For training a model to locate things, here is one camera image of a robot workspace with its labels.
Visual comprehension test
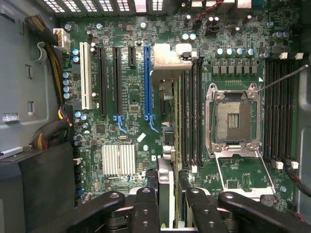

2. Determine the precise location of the silver finned heatsink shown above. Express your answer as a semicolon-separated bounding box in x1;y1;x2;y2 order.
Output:
101;144;137;177

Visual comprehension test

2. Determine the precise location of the silver socket cover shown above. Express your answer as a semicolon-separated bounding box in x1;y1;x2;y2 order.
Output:
214;148;279;202

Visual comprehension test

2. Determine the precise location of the silver CPU socket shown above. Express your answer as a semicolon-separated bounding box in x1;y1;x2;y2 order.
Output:
205;83;262;159

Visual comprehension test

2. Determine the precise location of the black box shroud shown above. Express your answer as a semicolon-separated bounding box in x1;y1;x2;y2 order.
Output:
0;141;79;233

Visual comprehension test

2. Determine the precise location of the blue expansion slot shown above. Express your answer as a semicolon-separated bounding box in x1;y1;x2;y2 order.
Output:
143;46;160;133

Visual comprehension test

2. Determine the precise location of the green motherboard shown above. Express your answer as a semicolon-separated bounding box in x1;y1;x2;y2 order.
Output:
58;0;301;213

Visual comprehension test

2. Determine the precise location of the white PCI expansion slot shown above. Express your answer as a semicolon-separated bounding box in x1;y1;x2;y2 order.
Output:
79;42;93;110

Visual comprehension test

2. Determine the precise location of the short black expansion slot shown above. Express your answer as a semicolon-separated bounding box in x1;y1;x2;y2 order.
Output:
128;46;137;68

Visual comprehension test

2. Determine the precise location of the thin metal locking lever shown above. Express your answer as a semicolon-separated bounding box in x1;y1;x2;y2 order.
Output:
257;64;310;94

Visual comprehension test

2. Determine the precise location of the grey metal PC case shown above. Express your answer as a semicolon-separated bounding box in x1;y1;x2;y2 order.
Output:
0;0;311;233

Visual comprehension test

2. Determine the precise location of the black and red cable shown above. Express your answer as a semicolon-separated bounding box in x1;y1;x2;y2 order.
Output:
285;165;311;198

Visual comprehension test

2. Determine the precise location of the braided cable with coloured wires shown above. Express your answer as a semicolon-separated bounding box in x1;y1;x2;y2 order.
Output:
30;105;74;150

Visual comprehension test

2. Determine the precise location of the red and black wire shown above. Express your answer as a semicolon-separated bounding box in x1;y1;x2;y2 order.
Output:
193;0;225;23

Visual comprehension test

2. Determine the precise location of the braided cable with white connector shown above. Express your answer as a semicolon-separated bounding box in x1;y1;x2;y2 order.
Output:
24;14;71;105

